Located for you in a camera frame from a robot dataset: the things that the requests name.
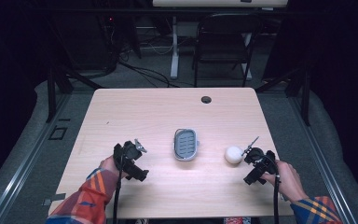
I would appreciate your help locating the person's left hand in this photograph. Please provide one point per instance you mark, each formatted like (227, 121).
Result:
(110, 165)

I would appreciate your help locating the black folding chair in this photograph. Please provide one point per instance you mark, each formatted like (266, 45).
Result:
(227, 46)

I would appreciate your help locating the white round soap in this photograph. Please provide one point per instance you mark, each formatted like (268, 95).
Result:
(233, 155)

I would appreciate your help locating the grey tape strip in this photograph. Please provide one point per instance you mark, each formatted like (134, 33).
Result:
(54, 199)

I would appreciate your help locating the white desk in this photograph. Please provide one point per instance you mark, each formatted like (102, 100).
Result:
(199, 3)

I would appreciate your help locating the dark computer tower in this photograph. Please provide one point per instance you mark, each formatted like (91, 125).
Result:
(99, 40)

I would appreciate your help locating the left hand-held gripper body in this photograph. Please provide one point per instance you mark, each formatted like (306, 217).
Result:
(132, 168)

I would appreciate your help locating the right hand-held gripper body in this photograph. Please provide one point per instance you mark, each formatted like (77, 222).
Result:
(258, 165)

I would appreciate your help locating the black metal stand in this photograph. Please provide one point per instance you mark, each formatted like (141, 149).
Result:
(56, 87)
(301, 90)

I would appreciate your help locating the metal floor rail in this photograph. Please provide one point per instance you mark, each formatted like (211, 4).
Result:
(24, 161)
(320, 161)

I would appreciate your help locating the person's patterned clothing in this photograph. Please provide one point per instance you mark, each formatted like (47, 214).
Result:
(236, 220)

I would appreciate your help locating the person's right hand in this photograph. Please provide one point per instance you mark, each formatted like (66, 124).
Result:
(287, 182)

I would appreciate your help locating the grey soap dish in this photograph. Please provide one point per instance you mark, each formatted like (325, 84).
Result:
(185, 144)

